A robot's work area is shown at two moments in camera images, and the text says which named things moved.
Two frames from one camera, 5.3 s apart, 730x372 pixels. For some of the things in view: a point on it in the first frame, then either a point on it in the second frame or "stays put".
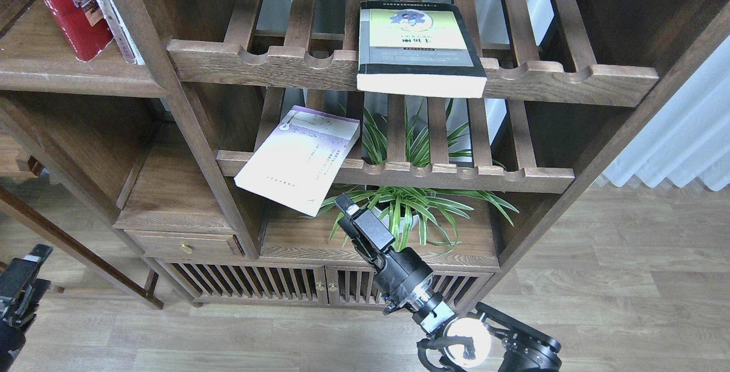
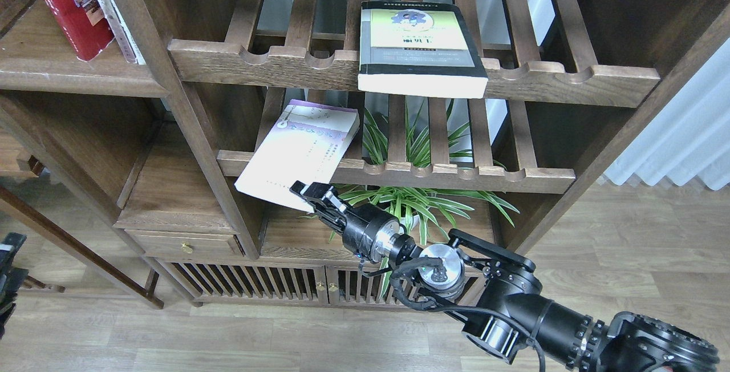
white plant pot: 394,223 stays put
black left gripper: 16,315 to 11,278
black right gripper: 404,279 to 368,231
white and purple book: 298,161 stays put
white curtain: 688,141 stays put
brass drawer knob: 186,247 stays put
